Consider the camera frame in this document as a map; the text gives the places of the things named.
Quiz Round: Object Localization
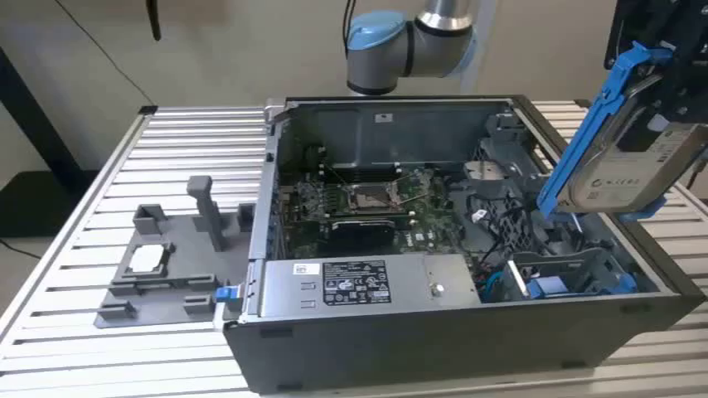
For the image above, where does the hard disk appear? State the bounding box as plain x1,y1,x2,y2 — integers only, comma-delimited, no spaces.
536,41,708,224

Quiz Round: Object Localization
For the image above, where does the metal disk bay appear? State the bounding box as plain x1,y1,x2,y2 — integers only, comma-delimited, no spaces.
505,248,642,302

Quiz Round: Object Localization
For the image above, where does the empty blue disk carrier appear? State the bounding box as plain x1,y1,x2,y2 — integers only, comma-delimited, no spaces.
522,271,638,300

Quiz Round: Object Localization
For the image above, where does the green motherboard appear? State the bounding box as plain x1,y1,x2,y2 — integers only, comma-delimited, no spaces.
278,163,477,266

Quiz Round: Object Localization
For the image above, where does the CPU socket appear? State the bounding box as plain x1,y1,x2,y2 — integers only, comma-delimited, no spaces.
345,182,402,213

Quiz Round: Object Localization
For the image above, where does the thin metal locking lever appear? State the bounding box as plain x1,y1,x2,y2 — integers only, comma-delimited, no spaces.
322,163,350,187

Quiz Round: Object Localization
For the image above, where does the silver power supply unit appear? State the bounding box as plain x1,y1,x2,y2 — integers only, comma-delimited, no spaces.
256,253,481,318

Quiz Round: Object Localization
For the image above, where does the dark grey PC case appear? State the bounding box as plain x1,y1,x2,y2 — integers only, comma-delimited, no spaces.
212,94,708,395

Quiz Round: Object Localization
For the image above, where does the grey parts rack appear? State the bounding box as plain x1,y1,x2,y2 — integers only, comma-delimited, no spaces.
94,175,258,331

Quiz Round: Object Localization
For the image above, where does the silver CPU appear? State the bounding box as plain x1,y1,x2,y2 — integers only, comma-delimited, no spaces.
130,245,168,274

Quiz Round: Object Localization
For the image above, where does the metal socket cover frame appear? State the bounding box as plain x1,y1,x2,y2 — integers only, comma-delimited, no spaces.
388,168,432,208

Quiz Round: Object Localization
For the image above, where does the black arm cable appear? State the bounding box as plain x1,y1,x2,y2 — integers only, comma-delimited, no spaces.
341,0,356,55

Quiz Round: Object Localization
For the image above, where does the blue flat data cable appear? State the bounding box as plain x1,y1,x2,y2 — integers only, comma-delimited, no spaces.
476,265,502,302

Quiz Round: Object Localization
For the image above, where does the black hanging strap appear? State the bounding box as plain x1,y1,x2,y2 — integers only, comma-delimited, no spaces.
146,0,162,41

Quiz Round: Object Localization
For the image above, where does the thin black wall wire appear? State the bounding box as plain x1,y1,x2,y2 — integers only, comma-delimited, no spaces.
54,0,157,109

